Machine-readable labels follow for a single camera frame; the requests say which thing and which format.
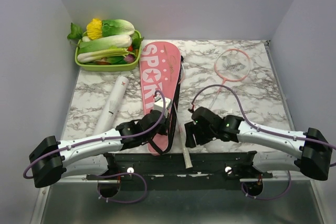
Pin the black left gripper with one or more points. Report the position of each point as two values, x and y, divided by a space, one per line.
163 131

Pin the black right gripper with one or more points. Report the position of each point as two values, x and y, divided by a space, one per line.
190 128

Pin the white shuttlecock tube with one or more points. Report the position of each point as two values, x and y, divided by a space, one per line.
111 106

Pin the pink racket bag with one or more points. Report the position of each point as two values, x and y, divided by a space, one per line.
160 69

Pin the pink badminton racket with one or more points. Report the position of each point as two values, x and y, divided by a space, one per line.
186 155
233 65

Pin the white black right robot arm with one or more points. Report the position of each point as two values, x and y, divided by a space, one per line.
306 152

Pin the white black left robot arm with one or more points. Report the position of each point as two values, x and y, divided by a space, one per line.
51 159

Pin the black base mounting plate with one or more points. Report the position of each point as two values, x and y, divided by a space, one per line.
136 172

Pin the green plastic basket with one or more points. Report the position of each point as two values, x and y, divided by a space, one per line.
113 64

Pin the toy napa cabbage middle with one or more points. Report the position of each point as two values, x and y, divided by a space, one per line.
116 41

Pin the toy napa cabbage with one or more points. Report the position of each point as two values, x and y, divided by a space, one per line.
116 41
111 27

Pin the toy bok choy front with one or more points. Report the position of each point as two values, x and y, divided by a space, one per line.
96 55

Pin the toy napa cabbage top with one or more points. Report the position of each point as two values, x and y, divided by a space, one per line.
111 27

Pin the yellow toy flower vegetable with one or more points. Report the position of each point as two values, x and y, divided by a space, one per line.
94 29

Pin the green toy leaf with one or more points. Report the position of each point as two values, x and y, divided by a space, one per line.
75 34

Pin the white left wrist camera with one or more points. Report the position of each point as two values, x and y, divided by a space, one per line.
159 105

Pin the aluminium frame rail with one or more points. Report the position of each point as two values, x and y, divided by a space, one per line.
277 177

